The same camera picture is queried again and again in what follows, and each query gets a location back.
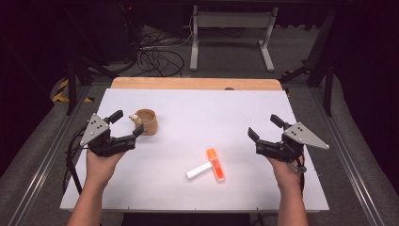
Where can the person's left hand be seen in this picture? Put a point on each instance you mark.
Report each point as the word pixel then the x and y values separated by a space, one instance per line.
pixel 100 168

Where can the metal floor rail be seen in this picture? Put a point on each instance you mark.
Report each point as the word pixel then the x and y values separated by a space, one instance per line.
pixel 351 169
pixel 40 169

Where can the wooden table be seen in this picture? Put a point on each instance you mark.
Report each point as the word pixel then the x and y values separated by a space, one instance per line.
pixel 188 83

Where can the white eraser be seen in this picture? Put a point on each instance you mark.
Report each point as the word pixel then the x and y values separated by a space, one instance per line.
pixel 198 171

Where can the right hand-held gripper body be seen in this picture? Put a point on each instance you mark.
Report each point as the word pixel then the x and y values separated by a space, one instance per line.
pixel 302 135

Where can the black equipment rack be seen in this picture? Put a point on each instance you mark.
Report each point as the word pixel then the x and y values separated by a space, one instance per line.
pixel 125 28

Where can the yellow black hazard tape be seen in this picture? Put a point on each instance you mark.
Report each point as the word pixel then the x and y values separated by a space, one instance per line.
pixel 61 94

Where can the white table board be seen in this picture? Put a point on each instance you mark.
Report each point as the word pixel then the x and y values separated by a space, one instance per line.
pixel 194 119

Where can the person's right hand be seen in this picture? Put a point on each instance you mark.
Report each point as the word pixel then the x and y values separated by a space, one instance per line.
pixel 288 175

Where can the light wooden cup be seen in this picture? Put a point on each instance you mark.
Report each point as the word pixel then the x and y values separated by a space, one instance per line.
pixel 149 122

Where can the black metal stand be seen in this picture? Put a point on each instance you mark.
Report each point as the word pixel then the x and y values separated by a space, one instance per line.
pixel 72 84
pixel 327 81

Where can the orange highlighter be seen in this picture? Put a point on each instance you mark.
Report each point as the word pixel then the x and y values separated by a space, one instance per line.
pixel 216 164

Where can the white-framed desk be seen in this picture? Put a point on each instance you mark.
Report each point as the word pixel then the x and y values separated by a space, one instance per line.
pixel 232 19

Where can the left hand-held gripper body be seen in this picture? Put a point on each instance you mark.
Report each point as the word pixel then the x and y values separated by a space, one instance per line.
pixel 95 128

